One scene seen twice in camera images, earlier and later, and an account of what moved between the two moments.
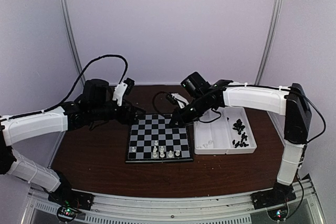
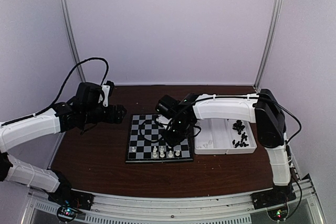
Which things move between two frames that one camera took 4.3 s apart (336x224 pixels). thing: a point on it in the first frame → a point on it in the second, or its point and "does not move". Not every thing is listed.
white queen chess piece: (161, 152) does not move
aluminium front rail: (110, 208) does not move
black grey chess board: (154, 138) does not move
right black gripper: (181, 119) → (172, 141)
